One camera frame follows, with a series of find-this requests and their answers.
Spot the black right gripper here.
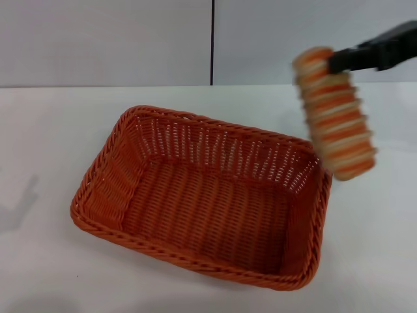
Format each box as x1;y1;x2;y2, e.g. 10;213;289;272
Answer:
326;20;417;74

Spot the orange striped bread roll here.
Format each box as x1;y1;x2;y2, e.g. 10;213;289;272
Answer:
291;46;379;182

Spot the orange woven plastic basket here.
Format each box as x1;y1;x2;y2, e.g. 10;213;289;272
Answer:
70;104;334;291

